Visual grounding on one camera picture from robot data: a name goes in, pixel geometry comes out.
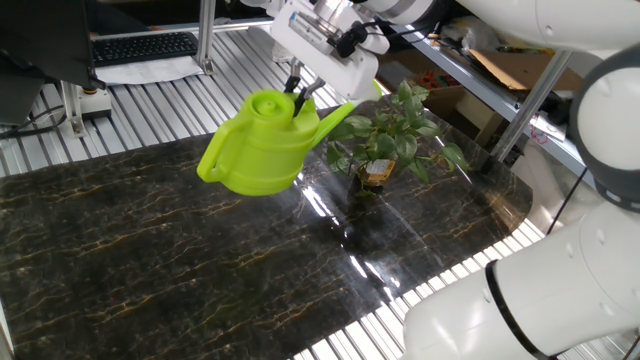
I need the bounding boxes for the flat cardboard sheet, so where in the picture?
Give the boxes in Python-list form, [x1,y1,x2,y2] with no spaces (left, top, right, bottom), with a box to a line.
[467,47,585,92]

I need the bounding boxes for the aluminium upright bracket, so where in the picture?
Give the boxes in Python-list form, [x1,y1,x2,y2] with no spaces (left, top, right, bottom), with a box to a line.
[59,79,87,139]

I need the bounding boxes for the grey metal shelf rail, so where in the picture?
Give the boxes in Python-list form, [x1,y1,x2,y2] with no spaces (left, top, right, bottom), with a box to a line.
[389,22,599,189]

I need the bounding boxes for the white paper sheet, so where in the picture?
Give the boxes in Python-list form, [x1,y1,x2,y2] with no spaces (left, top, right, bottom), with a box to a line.
[94,54,206,86]

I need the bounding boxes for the aluminium vertical frame post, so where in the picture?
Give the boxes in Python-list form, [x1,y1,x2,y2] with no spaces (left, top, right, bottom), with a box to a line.
[193,0,219,76]

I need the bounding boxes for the dark marble pattern mat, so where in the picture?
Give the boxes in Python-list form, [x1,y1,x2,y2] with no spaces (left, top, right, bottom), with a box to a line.
[0,94,534,360]

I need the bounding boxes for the lime green watering can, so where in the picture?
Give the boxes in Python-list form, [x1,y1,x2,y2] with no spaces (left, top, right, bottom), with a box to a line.
[196,79,384,197]

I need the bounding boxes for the brown cardboard box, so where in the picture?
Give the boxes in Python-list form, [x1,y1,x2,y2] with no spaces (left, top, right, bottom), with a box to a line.
[374,49,506,149]

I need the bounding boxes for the aluminium shelf leg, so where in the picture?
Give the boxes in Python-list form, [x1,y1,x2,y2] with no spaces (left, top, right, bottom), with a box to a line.
[491,49,575,162]

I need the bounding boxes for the aluminium horizontal frame rail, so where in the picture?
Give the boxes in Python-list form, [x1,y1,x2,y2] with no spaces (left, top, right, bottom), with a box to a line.
[91,18,275,41]

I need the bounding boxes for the thin black hanging cable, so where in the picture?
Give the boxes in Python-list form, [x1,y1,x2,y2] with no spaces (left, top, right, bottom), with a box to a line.
[546,166,590,236]

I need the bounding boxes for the green potted plant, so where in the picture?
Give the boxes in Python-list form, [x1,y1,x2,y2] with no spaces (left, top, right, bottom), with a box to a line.
[325,79,469,199]

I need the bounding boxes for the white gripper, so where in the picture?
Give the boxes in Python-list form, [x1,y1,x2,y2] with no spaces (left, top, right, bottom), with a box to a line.
[269,0,382,118]

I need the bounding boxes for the black strap with knot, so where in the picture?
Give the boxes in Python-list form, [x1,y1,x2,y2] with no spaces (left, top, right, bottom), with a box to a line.
[484,259,556,360]

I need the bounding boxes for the white plastic bag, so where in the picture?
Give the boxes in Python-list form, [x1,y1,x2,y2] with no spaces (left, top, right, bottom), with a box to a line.
[439,14,501,51]

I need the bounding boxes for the black cables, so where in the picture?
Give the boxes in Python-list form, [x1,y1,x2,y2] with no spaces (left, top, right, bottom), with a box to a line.
[0,103,69,141]

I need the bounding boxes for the black monitor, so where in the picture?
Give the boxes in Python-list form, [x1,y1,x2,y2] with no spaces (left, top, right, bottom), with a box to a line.
[0,0,107,127]

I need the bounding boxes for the black keyboard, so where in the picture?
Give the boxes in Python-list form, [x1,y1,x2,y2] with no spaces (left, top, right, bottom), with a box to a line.
[91,31,200,69]

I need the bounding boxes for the red orange packets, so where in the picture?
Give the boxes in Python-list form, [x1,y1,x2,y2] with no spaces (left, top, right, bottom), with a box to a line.
[417,68,459,92]

